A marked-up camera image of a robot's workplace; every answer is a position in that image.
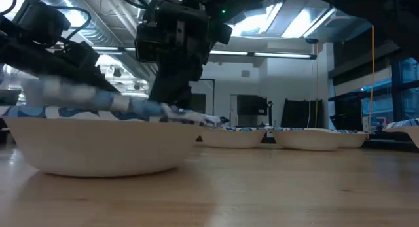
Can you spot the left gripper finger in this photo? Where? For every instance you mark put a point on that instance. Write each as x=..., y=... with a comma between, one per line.
x=98, y=80

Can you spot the blue-rimmed white paper bowl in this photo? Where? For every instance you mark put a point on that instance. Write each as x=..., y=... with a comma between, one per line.
x=65, y=89
x=412, y=132
x=355, y=140
x=98, y=148
x=304, y=140
x=229, y=138

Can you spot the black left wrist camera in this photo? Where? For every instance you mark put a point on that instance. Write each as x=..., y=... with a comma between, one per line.
x=39, y=21

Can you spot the black leaning panels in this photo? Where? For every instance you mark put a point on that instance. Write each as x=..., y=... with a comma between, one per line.
x=301, y=113

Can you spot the black tripod stand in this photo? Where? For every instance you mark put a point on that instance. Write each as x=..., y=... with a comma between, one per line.
x=270, y=112

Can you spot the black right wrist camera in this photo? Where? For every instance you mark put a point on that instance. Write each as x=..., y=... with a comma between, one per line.
x=145, y=42

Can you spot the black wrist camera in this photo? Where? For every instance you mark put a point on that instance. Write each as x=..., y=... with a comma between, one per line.
x=39, y=21
x=145, y=42

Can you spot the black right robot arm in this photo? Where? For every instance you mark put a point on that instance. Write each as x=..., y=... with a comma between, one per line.
x=376, y=11

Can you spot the dark framed window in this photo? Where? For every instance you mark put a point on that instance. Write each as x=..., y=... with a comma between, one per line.
x=409, y=99

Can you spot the grey wall vent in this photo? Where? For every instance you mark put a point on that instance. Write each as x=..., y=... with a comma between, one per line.
x=245, y=73

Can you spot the black triangular bracket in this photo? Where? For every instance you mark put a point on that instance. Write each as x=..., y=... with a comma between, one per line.
x=269, y=140

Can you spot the black wall monitor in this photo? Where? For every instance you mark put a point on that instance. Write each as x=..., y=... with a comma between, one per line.
x=252, y=105

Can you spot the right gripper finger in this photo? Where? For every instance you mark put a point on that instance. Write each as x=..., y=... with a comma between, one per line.
x=170, y=93

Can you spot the black shelf unit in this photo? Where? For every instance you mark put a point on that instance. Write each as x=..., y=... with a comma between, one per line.
x=347, y=114

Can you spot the bright ceiling light panel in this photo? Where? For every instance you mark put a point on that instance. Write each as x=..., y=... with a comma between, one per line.
x=255, y=22

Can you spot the long ceiling light strip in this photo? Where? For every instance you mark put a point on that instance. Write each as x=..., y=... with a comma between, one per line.
x=281, y=55

